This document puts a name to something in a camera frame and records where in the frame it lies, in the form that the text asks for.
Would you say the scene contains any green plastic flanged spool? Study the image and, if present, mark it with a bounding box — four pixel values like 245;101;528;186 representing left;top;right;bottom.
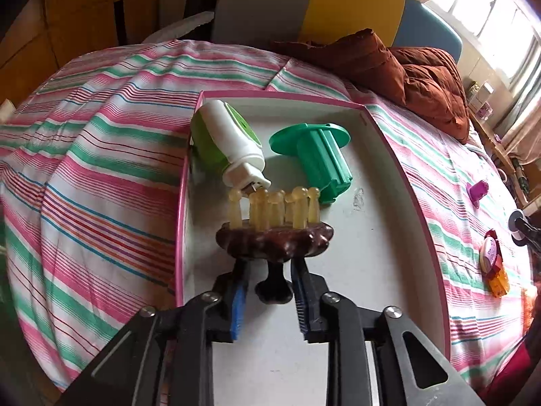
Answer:
269;123;353;204

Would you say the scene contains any striped pink green bedsheet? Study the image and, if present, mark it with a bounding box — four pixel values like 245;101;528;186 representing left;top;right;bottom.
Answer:
1;40;531;389

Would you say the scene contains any white green plug-in device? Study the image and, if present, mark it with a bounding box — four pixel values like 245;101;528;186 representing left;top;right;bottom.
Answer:
190;99;272;194

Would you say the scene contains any pink white cardboard tray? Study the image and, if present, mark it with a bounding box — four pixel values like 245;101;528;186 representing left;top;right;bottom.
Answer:
176;91;460;405

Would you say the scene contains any wooden side desk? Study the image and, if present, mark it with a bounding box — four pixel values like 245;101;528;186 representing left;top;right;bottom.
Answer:
468;108;540;215

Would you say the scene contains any rust brown quilted blanket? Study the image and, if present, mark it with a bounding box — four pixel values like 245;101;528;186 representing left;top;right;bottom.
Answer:
270;28;469;144

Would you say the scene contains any grey yellow blue headboard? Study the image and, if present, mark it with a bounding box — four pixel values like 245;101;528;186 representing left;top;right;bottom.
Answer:
212;0;463;59

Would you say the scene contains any red skirt clothing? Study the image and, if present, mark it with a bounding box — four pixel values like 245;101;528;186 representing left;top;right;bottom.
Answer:
479;334;540;405

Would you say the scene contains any white box on desk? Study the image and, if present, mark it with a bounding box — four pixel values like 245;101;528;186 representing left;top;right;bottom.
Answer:
467;82;494;113

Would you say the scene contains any grey jar with black lid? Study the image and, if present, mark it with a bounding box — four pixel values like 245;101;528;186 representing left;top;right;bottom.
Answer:
508;209;537;247

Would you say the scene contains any brown massager with pegs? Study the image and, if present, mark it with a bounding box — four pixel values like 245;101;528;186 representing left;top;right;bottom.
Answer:
216;186;334;304

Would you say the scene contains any beige curtain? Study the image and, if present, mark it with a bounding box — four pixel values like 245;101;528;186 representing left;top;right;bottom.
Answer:
495;40;540;165

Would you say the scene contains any yellow orange plastic car shell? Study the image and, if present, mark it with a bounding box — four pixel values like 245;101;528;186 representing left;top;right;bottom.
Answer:
485;269;510;298

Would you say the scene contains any window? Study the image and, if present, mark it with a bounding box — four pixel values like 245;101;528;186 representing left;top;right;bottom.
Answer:
426;0;540;94

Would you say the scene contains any magenta perforated dome toy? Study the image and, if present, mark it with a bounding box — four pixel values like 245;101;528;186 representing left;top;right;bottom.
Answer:
466;180;490;209

